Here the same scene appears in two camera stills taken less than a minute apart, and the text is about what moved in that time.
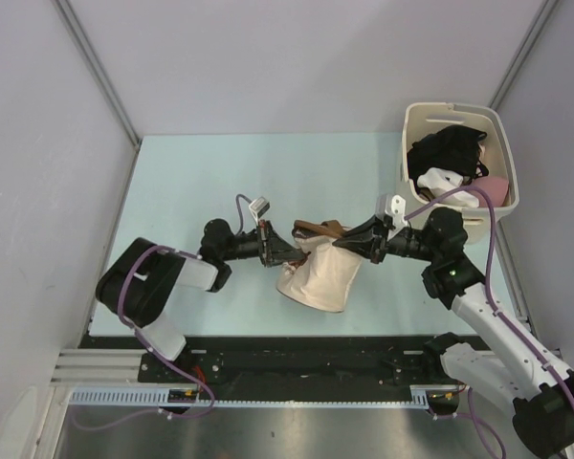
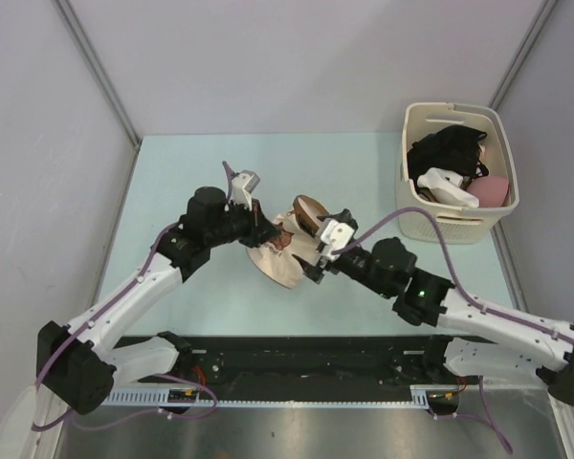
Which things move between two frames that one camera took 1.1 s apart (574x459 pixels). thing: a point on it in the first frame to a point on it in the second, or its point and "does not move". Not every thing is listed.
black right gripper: (368, 239) to (316, 272)
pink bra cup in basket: (496, 187) does not move
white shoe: (438, 181) does not move
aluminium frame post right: (524, 51) does not move
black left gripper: (275, 251) to (259, 229)
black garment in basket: (454, 149) does not move
